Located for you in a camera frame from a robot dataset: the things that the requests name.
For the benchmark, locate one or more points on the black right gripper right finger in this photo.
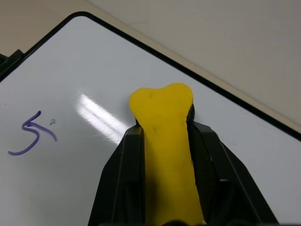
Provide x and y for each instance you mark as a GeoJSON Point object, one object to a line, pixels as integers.
{"type": "Point", "coordinates": [225, 183]}

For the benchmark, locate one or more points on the black-framed whiteboard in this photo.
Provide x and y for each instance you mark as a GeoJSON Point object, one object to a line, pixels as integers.
{"type": "Point", "coordinates": [70, 94]}

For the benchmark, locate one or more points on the yellow bone-shaped eraser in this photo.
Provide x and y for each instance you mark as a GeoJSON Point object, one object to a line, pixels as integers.
{"type": "Point", "coordinates": [169, 146]}

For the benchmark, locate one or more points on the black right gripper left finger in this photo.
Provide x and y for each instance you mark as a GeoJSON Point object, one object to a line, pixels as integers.
{"type": "Point", "coordinates": [118, 179]}

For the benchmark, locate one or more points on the black whiteboard stand clip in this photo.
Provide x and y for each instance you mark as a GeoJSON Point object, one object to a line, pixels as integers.
{"type": "Point", "coordinates": [9, 62]}

